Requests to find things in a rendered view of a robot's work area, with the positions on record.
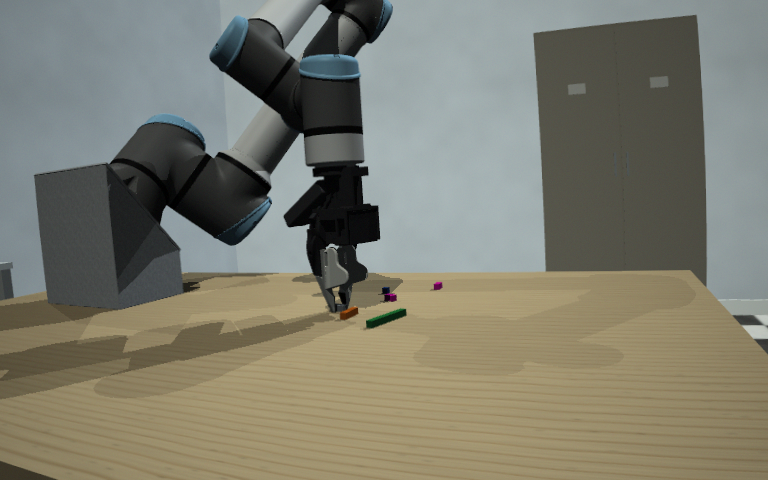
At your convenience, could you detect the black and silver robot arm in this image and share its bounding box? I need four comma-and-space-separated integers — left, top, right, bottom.
109, 0, 393, 246

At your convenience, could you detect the green rod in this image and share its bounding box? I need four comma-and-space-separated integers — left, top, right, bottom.
366, 308, 406, 328

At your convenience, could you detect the orange rod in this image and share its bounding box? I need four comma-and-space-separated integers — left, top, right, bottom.
340, 307, 358, 320

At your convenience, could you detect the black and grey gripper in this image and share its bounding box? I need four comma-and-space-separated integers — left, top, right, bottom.
306, 165, 380, 312

